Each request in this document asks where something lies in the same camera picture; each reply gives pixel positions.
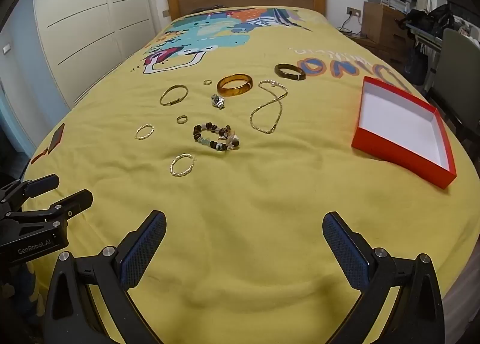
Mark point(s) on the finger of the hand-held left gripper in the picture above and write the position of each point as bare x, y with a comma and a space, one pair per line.
41, 184
73, 203

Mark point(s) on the dark brown bangle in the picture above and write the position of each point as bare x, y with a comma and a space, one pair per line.
289, 72

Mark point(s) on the amber bangle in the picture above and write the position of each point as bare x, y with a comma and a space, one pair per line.
234, 85

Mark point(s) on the wooden nightstand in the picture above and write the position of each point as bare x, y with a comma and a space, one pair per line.
380, 27

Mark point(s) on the grey chair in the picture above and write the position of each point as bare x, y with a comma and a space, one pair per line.
459, 70

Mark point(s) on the black bag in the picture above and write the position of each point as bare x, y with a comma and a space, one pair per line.
431, 18

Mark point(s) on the wall socket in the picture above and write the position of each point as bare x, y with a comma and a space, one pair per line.
353, 11

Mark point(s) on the yellow printed blanket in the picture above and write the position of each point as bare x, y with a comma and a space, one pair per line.
240, 179

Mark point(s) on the white wardrobe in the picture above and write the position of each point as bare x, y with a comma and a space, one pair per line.
86, 25

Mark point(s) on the red flat case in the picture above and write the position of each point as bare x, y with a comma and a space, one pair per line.
56, 137

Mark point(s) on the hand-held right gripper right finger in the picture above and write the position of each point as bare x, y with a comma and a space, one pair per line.
345, 250

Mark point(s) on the red cardboard box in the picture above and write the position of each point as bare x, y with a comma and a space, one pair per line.
407, 130

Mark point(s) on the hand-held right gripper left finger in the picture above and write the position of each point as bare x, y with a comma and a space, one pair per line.
144, 250

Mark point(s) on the silver charm pendant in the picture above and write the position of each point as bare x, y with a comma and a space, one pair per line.
217, 100

